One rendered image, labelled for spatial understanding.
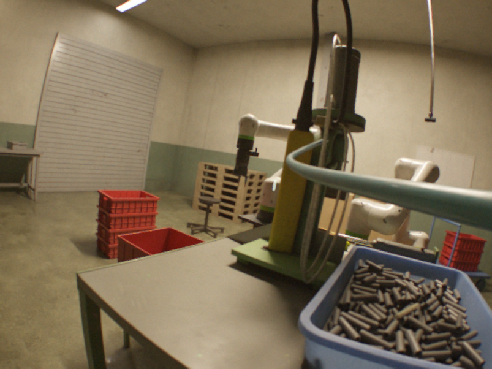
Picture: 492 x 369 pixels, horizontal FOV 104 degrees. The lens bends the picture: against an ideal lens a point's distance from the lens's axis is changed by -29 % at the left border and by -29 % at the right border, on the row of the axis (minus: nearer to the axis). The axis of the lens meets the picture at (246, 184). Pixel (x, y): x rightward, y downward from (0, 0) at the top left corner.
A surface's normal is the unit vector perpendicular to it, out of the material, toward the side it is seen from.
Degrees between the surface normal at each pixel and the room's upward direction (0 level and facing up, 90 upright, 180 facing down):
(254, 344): 0
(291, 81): 90
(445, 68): 90
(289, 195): 95
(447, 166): 90
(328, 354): 100
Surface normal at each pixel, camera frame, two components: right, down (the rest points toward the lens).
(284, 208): -0.16, 0.16
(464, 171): -0.51, 0.00
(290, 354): 0.17, -0.98
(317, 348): -0.64, 0.16
